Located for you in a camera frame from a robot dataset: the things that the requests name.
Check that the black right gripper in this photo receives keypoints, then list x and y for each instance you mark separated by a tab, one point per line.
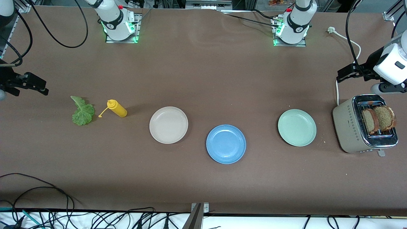
7	78

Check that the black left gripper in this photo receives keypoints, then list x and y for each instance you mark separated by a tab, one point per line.
365	72

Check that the green lettuce leaf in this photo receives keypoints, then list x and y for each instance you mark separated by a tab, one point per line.
83	113

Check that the brown bread slice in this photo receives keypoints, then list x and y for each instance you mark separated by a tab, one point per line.
369	122
385	117

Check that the yellow squeeze bottle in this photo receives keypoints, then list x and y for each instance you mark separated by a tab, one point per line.
118	109

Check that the blue round plate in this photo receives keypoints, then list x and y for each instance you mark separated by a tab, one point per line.
226	144

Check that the green round plate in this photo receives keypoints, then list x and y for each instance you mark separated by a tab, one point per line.
297	127

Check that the beige round plate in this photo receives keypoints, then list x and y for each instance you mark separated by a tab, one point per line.
168	125

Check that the beige chrome toaster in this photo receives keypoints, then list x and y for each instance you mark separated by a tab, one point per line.
348	127

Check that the colourful snack packet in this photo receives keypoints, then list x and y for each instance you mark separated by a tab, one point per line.
279	3

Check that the grey power strip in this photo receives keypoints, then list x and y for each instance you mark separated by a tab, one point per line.
208	4

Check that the white lower shelf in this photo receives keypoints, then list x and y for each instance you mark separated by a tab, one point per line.
254	224

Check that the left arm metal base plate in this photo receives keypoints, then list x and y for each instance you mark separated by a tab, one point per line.
289	45

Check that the aluminium corner bracket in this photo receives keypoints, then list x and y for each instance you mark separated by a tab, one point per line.
388	16

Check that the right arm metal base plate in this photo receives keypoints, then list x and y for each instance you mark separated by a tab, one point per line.
136	31

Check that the metal table edge bracket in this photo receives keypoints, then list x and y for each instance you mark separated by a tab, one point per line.
199	207

